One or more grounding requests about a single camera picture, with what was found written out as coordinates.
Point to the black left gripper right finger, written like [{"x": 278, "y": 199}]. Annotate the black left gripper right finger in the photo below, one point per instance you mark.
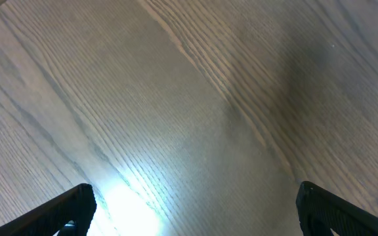
[{"x": 323, "y": 213}]

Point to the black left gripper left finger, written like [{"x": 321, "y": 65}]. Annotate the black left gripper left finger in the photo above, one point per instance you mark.
[{"x": 70, "y": 213}]

